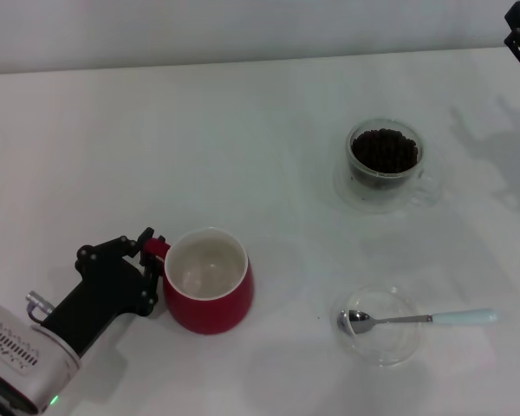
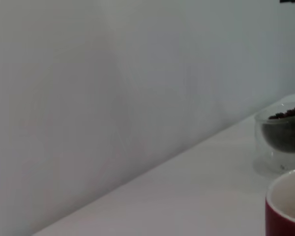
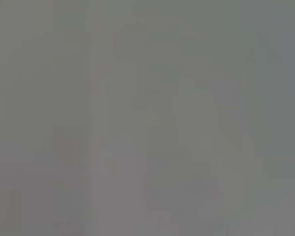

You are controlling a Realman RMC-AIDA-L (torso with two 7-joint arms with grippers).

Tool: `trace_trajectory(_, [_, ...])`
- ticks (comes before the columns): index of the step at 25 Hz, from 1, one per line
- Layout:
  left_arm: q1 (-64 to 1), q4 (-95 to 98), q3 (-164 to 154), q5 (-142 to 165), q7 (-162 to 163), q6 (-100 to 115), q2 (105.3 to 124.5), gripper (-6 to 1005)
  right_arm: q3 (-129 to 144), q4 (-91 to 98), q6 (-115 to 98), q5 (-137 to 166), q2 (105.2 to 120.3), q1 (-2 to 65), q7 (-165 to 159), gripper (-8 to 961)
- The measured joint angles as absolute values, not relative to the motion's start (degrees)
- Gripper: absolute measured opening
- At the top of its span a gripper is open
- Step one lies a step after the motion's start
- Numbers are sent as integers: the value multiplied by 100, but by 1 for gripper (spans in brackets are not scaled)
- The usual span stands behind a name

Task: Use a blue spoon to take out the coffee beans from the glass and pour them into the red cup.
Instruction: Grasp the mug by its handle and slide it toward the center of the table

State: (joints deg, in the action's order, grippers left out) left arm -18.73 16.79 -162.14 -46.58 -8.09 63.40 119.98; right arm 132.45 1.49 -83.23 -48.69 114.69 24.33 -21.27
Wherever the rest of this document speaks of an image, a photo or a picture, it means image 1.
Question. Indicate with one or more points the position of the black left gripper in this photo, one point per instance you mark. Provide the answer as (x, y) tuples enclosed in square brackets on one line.
[(99, 294)]

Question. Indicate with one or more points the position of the red ceramic mug white inside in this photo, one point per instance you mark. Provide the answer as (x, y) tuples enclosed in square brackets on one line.
[(208, 314)]

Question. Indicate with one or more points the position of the dark roasted coffee beans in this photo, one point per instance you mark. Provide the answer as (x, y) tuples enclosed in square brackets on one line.
[(383, 149)]

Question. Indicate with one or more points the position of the clear round glass dish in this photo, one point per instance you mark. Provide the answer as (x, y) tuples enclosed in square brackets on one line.
[(385, 346)]

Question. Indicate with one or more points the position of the clear double-wall glass cup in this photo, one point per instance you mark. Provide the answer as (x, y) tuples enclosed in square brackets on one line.
[(351, 195)]

